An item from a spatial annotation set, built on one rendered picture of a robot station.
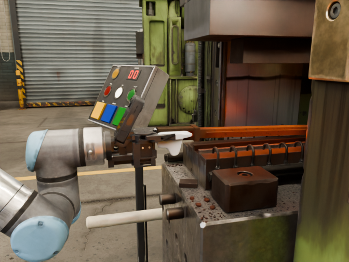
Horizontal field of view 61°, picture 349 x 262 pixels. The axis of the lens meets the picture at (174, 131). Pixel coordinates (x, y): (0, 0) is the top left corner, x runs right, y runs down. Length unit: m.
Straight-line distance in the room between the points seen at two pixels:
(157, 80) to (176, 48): 4.44
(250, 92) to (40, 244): 0.74
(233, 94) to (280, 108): 0.18
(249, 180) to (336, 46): 0.29
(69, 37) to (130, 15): 1.74
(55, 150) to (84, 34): 8.09
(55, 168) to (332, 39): 0.58
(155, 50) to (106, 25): 3.28
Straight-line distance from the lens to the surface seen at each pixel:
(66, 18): 8.81
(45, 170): 0.71
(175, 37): 5.59
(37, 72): 8.85
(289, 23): 0.76
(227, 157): 0.73
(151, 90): 1.14
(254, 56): 0.76
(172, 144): 0.73
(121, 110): 1.17
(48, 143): 0.70
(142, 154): 0.71
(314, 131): 0.60
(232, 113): 1.00
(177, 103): 5.66
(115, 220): 1.21
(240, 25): 0.70
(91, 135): 0.69
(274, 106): 1.07
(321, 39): 0.56
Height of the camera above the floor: 1.21
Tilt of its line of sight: 13 degrees down
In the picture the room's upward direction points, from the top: straight up
